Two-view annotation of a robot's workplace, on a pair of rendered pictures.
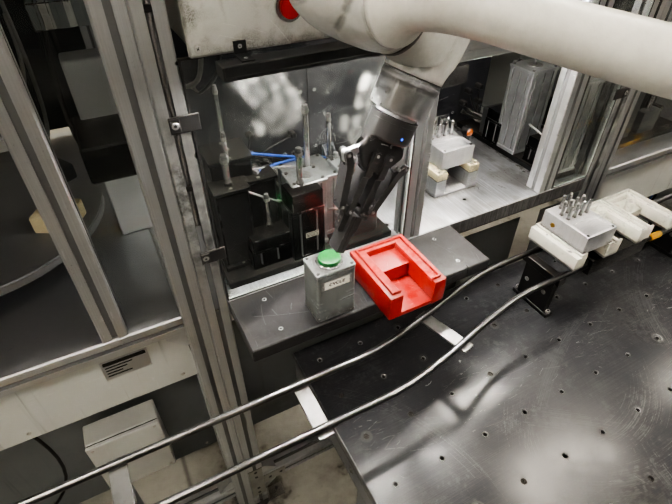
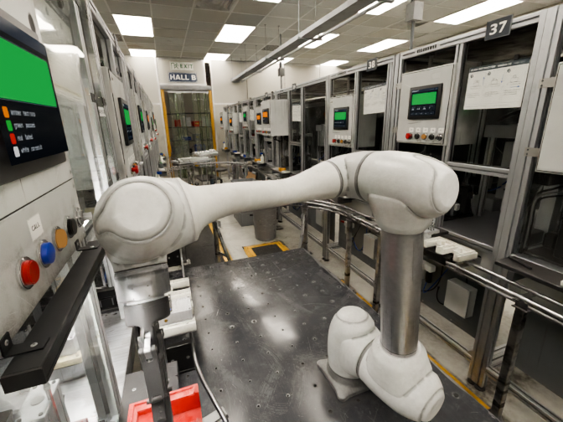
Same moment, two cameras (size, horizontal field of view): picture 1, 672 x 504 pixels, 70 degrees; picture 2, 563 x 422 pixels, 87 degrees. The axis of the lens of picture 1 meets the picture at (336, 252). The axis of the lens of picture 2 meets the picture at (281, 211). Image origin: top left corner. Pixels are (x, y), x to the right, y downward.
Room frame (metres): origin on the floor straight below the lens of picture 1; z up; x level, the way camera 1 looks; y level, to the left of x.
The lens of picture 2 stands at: (0.37, 0.35, 1.59)
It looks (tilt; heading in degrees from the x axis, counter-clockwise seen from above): 17 degrees down; 277
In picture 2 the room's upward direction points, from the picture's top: 1 degrees counter-clockwise
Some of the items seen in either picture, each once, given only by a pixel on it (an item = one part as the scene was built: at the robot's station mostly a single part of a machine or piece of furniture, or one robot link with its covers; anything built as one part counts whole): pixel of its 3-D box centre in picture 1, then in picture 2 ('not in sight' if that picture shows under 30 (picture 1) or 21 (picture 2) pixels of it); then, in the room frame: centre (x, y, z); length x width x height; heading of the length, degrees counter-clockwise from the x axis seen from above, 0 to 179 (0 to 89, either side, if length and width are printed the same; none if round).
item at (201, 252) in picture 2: not in sight; (191, 212); (2.69, -4.72, 0.01); 5.85 x 0.59 x 0.01; 118
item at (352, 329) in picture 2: not in sight; (353, 338); (0.23, -0.55, 0.85); 0.18 x 0.16 x 0.22; 130
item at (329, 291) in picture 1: (327, 280); not in sight; (0.65, 0.02, 0.97); 0.08 x 0.08 x 0.12; 28
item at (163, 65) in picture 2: not in sight; (182, 71); (4.06, -8.09, 2.96); 1.23 x 0.08 x 0.68; 28
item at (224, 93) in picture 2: not in sight; (287, 120); (1.34, -9.52, 1.65); 4.64 x 0.08 x 3.30; 28
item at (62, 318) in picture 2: (337, 44); (69, 282); (0.73, 0.00, 1.37); 0.36 x 0.04 x 0.04; 118
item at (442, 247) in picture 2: not in sight; (439, 249); (-0.37, -1.38, 0.84); 0.37 x 0.14 x 0.10; 118
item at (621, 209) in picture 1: (601, 233); (175, 308); (0.96, -0.67, 0.84); 0.36 x 0.14 x 0.10; 118
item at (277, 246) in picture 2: not in sight; (273, 258); (0.88, -2.89, 0.01); 1.00 x 0.55 x 0.01; 118
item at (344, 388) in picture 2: not in sight; (345, 364); (0.25, -0.57, 0.71); 0.22 x 0.18 x 0.06; 118
